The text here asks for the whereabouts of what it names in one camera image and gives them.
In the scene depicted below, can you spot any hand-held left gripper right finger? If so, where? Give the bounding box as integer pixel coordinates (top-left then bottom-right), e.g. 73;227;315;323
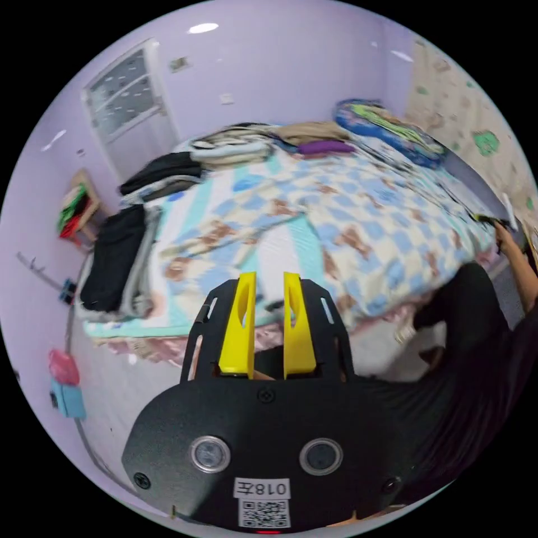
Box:
283;272;317;381

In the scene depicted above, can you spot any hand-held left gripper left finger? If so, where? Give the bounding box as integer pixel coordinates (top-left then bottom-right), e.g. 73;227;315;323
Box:
217;271;258;381

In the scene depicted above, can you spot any blue checked blanket with bears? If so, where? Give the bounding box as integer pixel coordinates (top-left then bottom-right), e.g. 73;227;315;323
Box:
157;157;501;331

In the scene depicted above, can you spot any person's right forearm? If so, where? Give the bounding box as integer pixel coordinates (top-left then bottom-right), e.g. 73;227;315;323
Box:
506;250;538;314

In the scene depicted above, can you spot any person's right hand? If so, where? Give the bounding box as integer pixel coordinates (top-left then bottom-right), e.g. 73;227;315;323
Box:
494;222;525;261

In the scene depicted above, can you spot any bed with teal sheet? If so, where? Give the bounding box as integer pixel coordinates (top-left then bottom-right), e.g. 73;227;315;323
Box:
77;122;528;369

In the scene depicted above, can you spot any colourful rolled quilt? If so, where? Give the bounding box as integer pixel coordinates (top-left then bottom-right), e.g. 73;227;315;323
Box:
334;99;447;170

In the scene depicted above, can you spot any pile of clothes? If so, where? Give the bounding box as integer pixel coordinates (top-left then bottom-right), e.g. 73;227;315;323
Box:
78;204;163;324
119;122;358;207

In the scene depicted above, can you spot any person's body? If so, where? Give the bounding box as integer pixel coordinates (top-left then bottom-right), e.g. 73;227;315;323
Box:
353;260;538;507

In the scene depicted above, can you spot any pink plastic bag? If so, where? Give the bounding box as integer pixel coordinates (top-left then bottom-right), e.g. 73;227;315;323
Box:
48;349;81;387

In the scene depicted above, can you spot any small wooden shelf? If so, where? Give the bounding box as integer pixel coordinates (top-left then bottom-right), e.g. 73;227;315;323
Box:
57;169;104;249

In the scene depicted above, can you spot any white door with glass panes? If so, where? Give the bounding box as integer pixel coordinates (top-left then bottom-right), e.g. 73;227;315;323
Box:
82;36;179;179

